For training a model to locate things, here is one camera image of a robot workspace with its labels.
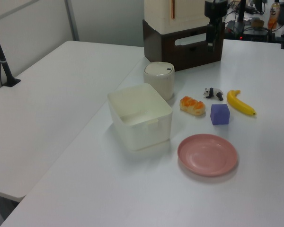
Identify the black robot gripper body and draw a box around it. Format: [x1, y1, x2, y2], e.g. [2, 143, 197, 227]
[204, 0, 228, 25]

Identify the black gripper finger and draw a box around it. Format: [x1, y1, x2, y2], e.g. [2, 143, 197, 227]
[214, 22, 222, 43]
[206, 23, 215, 52]

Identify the cream round flip-lid trash can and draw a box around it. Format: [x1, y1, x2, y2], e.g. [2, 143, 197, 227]
[142, 61, 176, 100]

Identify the dark brown drawer cabinet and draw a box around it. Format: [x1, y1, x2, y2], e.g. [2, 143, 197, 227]
[142, 19, 225, 72]

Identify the black device with red light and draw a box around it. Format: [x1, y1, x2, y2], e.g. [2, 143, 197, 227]
[239, 27, 270, 43]

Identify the brown tape roll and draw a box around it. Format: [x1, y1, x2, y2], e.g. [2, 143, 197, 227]
[250, 19, 265, 28]

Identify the cream mini fridge toy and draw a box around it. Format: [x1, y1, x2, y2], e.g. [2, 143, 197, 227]
[143, 0, 209, 34]

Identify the black and white panda figurine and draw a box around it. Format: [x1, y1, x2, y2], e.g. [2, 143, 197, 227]
[203, 87, 224, 101]

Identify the orange drink bottle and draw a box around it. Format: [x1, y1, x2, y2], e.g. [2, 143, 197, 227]
[266, 0, 281, 30]

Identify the orange glazed toy bread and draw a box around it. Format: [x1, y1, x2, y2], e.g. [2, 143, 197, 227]
[179, 96, 206, 116]

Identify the yellow toy banana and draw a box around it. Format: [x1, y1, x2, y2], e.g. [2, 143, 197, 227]
[227, 89, 257, 116]

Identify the purple cube block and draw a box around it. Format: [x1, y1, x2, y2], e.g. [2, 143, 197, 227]
[210, 104, 231, 126]

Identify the white rectangular plastic storage box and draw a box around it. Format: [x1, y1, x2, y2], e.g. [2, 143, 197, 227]
[107, 83, 173, 152]

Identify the pink round plate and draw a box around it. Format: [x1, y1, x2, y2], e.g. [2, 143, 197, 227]
[177, 133, 239, 177]

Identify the black vertical stand post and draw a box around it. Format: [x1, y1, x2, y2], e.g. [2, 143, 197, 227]
[236, 0, 247, 24]

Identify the grey partition frame post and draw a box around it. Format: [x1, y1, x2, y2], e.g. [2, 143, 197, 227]
[65, 0, 80, 42]

